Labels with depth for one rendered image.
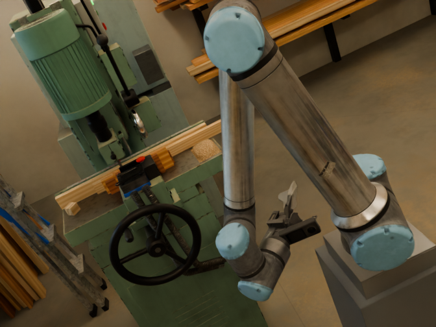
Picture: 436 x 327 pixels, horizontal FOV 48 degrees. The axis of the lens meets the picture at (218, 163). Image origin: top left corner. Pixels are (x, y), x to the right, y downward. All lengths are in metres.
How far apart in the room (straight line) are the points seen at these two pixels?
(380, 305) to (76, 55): 1.15
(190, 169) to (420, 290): 0.80
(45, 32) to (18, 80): 2.50
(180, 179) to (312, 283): 0.96
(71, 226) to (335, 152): 0.95
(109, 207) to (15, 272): 1.51
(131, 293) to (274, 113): 1.03
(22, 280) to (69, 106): 1.71
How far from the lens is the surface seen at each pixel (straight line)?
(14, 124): 4.14
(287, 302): 2.31
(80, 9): 1.89
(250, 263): 1.28
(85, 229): 1.67
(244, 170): 1.27
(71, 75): 1.56
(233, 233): 1.27
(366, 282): 1.44
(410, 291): 1.52
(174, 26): 3.98
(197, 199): 1.69
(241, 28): 0.95
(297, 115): 1.03
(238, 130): 1.20
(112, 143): 1.67
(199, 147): 1.69
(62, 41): 1.55
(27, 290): 3.18
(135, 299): 1.86
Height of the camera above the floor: 1.66
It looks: 28 degrees down
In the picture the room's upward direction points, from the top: 24 degrees counter-clockwise
